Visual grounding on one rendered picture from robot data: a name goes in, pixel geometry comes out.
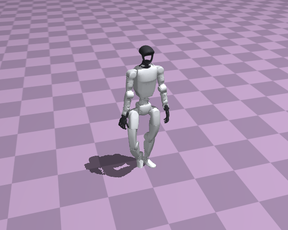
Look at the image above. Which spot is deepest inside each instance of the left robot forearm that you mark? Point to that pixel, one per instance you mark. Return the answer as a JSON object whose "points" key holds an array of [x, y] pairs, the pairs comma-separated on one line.
{"points": [[164, 98]]}

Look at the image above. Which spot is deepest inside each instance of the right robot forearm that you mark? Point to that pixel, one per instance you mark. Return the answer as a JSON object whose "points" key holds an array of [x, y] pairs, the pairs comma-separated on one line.
{"points": [[127, 103]]}

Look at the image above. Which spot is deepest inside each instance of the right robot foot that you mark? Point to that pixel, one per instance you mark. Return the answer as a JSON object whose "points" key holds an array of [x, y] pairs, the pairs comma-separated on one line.
{"points": [[140, 163]]}

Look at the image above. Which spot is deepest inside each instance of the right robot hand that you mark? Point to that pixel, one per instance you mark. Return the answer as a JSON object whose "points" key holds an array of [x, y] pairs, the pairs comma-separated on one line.
{"points": [[123, 121]]}

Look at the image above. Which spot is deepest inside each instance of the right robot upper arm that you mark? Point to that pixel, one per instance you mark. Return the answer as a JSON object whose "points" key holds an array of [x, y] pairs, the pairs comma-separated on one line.
{"points": [[130, 76]]}

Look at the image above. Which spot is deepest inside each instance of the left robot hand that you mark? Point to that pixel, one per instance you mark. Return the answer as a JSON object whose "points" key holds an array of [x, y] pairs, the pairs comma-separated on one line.
{"points": [[167, 113]]}

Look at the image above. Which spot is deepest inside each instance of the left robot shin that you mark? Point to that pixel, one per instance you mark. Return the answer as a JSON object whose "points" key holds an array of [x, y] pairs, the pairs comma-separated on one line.
{"points": [[148, 146]]}

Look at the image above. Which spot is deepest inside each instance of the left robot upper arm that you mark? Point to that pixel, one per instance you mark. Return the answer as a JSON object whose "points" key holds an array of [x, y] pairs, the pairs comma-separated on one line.
{"points": [[160, 79]]}

